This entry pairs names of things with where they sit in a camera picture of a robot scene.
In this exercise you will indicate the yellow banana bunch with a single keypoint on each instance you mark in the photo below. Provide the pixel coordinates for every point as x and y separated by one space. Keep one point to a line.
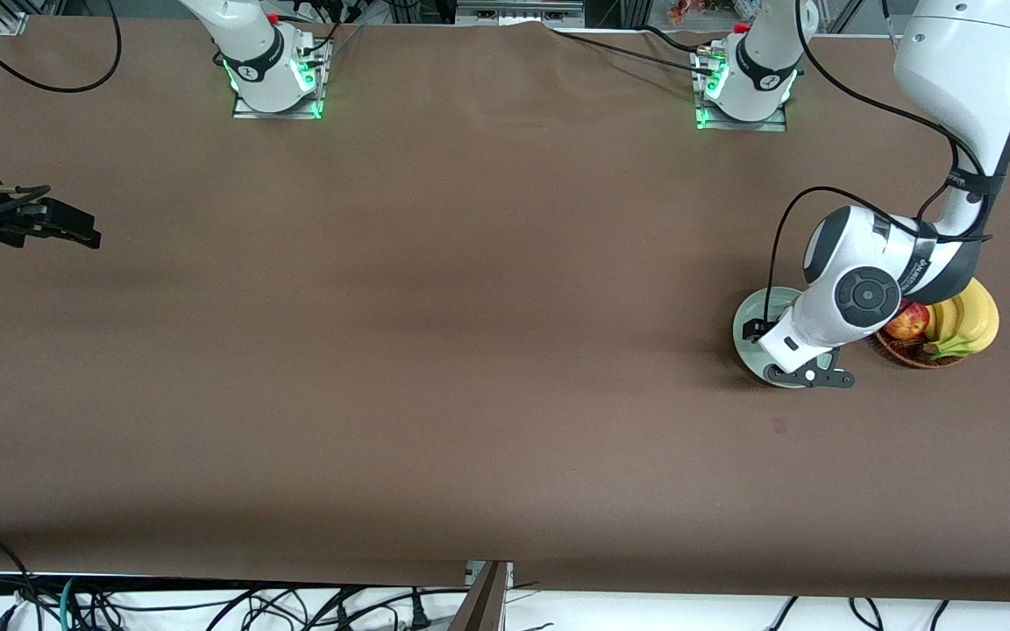
974 315

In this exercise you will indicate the light green round plate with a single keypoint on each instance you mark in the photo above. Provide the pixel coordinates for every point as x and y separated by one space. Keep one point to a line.
750 307

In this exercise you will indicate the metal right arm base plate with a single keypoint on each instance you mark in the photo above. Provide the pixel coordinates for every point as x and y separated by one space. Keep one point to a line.
277 114

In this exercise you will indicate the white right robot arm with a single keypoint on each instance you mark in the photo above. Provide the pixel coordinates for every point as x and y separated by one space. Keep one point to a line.
246 44

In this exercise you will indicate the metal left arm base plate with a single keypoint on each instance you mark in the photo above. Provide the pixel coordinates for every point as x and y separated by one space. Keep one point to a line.
742 126

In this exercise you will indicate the brown wicker basket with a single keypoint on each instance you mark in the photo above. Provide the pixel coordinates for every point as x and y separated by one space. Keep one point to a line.
908 358

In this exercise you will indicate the aluminium frame profile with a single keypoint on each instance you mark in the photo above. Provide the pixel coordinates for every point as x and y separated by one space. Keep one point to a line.
12 24

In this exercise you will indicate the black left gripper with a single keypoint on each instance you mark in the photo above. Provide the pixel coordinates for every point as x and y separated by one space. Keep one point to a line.
757 330

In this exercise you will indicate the brown wooden board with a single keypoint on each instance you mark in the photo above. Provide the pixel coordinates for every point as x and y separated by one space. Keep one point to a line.
483 609

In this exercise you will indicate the brown table cover mat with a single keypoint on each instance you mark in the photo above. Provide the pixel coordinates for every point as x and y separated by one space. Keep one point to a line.
470 263

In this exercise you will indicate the silver metal bracket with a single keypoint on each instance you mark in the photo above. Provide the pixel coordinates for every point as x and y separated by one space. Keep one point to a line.
472 574

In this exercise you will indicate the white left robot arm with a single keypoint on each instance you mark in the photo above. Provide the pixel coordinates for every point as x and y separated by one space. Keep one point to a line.
961 61

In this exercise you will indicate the grey metal frame bar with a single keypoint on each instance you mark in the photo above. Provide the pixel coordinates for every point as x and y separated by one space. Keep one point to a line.
514 13

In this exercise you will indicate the red yellow apple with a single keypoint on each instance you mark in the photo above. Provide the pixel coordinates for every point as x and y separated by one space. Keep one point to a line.
908 324

